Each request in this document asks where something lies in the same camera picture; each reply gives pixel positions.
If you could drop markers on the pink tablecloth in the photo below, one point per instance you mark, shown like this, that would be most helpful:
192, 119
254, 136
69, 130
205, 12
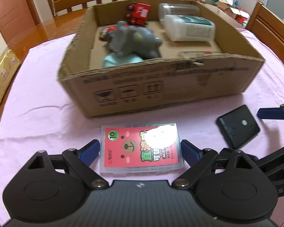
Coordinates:
39, 115

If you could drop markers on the white medical cotton bottle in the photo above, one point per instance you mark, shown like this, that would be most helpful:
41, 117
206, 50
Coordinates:
186, 28

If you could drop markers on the black square device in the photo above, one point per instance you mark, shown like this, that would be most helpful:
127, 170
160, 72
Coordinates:
238, 127

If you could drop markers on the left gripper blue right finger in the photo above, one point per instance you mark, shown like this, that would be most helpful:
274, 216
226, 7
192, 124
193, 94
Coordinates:
200, 162

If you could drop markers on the gold foil snack bag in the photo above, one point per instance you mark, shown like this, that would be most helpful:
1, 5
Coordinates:
9, 64

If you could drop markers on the cardboard box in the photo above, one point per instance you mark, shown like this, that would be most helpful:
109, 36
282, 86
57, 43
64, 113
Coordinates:
159, 82

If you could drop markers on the grey elephant toy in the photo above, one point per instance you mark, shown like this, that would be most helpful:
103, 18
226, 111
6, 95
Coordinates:
127, 39

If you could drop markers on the clear plastic jar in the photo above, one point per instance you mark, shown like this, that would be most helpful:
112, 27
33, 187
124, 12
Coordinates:
176, 9

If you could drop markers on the clear bottle of gold capsules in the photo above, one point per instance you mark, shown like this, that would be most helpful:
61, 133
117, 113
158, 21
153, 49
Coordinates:
195, 54

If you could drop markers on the wooden chair right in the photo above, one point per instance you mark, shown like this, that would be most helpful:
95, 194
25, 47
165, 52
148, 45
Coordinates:
268, 28

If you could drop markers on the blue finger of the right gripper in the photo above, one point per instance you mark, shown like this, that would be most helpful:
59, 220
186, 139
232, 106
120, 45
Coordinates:
271, 113

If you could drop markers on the red toy train car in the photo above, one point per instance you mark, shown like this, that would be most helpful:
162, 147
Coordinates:
137, 14

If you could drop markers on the mint green earbud case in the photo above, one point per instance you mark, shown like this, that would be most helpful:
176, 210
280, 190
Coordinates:
112, 60

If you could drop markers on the pink refill case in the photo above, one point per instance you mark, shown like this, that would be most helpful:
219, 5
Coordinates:
140, 148

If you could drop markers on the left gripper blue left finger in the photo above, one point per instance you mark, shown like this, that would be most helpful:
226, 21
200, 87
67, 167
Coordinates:
79, 161

